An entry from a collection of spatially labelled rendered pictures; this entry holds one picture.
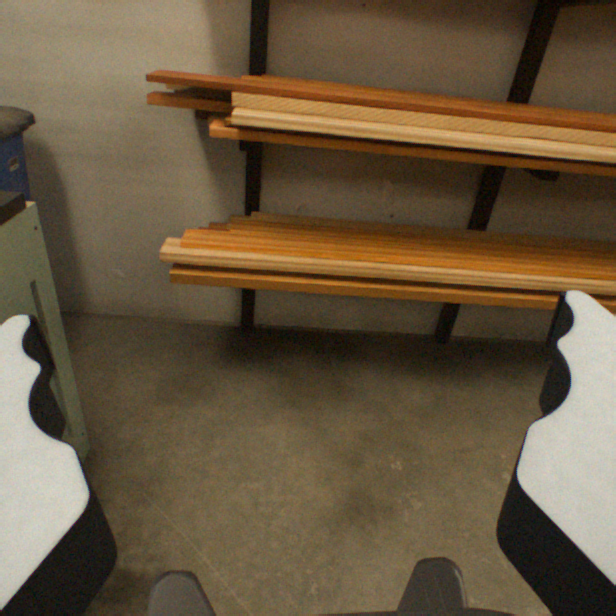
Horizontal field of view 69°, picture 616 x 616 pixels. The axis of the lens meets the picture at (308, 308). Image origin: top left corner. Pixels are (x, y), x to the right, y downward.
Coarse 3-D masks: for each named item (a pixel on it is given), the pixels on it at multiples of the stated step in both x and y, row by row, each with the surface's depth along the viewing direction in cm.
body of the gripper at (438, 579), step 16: (432, 560) 5; (448, 560) 5; (160, 576) 5; (176, 576) 5; (192, 576) 5; (416, 576) 5; (432, 576) 5; (448, 576) 5; (160, 592) 5; (176, 592) 5; (192, 592) 5; (416, 592) 5; (432, 592) 5; (448, 592) 5; (464, 592) 5; (160, 608) 5; (176, 608) 5; (192, 608) 5; (208, 608) 5; (400, 608) 5; (416, 608) 5; (432, 608) 5; (448, 608) 5; (464, 608) 5; (480, 608) 5
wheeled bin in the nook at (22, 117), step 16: (0, 112) 148; (16, 112) 154; (0, 128) 139; (16, 128) 148; (0, 144) 146; (16, 144) 157; (0, 160) 148; (16, 160) 158; (0, 176) 149; (16, 176) 160
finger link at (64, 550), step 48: (0, 336) 10; (0, 384) 8; (48, 384) 9; (0, 432) 7; (48, 432) 9; (0, 480) 7; (48, 480) 7; (0, 528) 6; (48, 528) 6; (96, 528) 6; (0, 576) 5; (48, 576) 6; (96, 576) 7
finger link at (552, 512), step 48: (576, 336) 9; (576, 384) 8; (528, 432) 7; (576, 432) 7; (528, 480) 6; (576, 480) 6; (528, 528) 6; (576, 528) 6; (528, 576) 7; (576, 576) 6
